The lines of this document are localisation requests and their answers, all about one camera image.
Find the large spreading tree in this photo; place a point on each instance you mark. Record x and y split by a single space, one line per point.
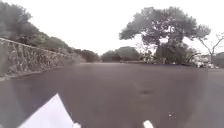
163 23

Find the row of trees behind wall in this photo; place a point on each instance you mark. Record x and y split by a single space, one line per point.
16 23

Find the bare branching tree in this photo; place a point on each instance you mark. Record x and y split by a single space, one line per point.
212 50

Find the grey asphalt road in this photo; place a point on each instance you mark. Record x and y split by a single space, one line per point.
126 90

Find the row of dark bushes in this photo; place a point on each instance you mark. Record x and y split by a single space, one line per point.
125 54

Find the white vehicle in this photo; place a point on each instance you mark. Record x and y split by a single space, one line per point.
202 63

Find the robot's own part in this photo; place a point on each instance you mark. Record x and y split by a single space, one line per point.
76 125
147 124

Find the rough stone wall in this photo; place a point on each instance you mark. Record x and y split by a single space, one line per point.
26 58

